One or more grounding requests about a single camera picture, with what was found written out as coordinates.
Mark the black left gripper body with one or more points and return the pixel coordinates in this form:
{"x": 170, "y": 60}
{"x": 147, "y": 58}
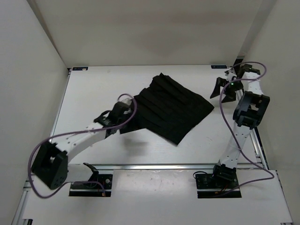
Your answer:
{"x": 128, "y": 116}

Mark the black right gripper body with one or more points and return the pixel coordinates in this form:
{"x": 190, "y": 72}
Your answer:
{"x": 234, "y": 86}

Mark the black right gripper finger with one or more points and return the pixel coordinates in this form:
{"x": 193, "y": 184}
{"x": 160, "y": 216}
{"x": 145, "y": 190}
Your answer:
{"x": 230, "y": 96}
{"x": 220, "y": 82}

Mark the black pleated skirt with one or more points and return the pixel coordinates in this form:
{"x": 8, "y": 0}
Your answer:
{"x": 168, "y": 109}

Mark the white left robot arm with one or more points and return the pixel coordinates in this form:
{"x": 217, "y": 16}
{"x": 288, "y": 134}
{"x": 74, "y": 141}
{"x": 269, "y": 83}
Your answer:
{"x": 52, "y": 162}

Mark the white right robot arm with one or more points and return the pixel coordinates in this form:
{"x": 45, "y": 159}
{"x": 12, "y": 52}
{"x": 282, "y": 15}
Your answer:
{"x": 221, "y": 170}

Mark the right blue label sticker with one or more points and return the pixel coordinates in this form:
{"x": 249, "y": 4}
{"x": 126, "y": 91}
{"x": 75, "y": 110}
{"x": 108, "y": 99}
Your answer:
{"x": 218, "y": 66}

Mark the blue label sticker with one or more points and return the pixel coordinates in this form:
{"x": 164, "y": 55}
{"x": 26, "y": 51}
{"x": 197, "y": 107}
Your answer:
{"x": 218, "y": 66}
{"x": 80, "y": 68}

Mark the left blue label sticker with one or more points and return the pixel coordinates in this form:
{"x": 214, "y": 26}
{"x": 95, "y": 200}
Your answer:
{"x": 80, "y": 68}

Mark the front aluminium rail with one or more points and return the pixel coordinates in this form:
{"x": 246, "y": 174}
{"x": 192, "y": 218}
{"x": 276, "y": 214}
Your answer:
{"x": 154, "y": 166}

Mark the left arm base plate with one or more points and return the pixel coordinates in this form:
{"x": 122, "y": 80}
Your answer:
{"x": 87, "y": 181}

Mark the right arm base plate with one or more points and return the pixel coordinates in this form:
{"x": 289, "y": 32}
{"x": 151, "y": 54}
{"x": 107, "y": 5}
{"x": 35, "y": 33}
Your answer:
{"x": 209, "y": 186}

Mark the left aluminium frame rail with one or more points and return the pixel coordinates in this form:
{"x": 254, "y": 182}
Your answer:
{"x": 18, "y": 217}

